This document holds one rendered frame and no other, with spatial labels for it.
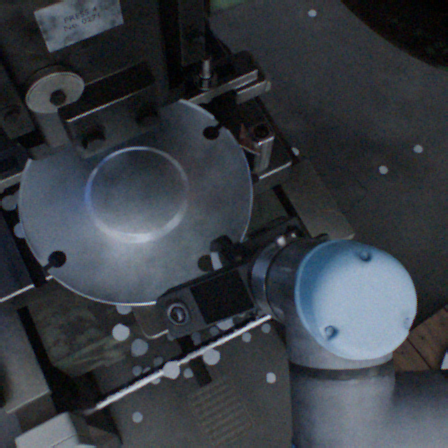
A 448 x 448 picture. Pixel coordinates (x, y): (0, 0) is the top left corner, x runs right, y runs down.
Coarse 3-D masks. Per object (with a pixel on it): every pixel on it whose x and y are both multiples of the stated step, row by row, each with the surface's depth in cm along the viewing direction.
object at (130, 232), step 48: (144, 144) 81; (192, 144) 82; (48, 192) 79; (96, 192) 78; (144, 192) 78; (192, 192) 79; (240, 192) 79; (48, 240) 76; (96, 240) 77; (144, 240) 77; (192, 240) 77; (240, 240) 76; (96, 288) 74; (144, 288) 75
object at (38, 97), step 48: (0, 0) 48; (48, 0) 51; (96, 0) 53; (144, 0) 56; (0, 48) 53; (48, 48) 55; (96, 48) 58; (144, 48) 62; (48, 96) 59; (96, 96) 62; (144, 96) 63; (48, 144) 68; (96, 144) 64
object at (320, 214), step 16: (224, 48) 106; (256, 96) 103; (272, 128) 101; (288, 144) 100; (288, 176) 96; (304, 176) 96; (288, 192) 95; (304, 192) 95; (320, 192) 95; (288, 208) 98; (304, 208) 94; (320, 208) 94; (336, 208) 94; (304, 224) 93; (320, 224) 93; (336, 224) 93; (272, 320) 151
